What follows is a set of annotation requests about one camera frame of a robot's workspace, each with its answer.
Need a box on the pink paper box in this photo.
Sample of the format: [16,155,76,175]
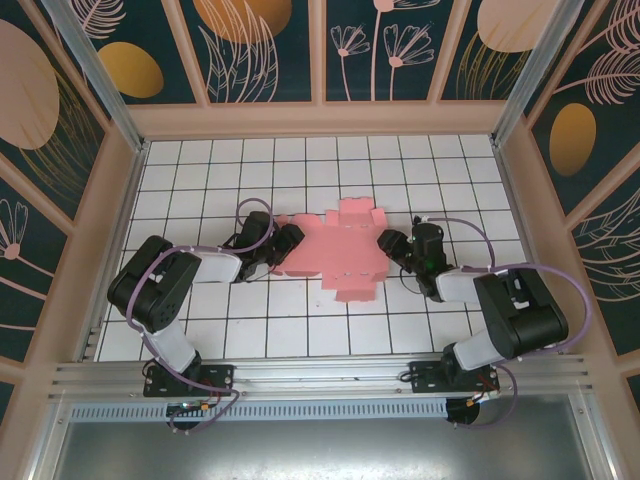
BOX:
[269,197,391,305]

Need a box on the grey metal sheet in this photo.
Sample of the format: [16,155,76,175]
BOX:
[29,394,616,480]

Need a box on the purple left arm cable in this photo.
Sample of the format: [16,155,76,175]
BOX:
[124,198,276,436]

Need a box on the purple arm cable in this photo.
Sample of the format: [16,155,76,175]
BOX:
[422,215,596,430]
[124,198,276,436]

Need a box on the aluminium side rail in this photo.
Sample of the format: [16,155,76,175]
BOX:
[74,142,151,362]
[493,142,559,354]

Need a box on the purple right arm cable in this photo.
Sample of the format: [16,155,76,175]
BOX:
[422,215,596,430]

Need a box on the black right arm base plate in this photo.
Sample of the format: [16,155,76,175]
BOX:
[408,359,501,396]

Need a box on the aluminium mounting rail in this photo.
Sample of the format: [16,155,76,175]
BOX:
[47,355,594,401]

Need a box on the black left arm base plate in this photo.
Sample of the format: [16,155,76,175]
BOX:
[143,363,236,399]

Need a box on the slotted grey cable duct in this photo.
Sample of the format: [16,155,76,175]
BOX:
[69,399,451,422]

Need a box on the aluminium frame post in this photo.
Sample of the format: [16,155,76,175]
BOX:
[42,0,150,154]
[491,0,576,147]

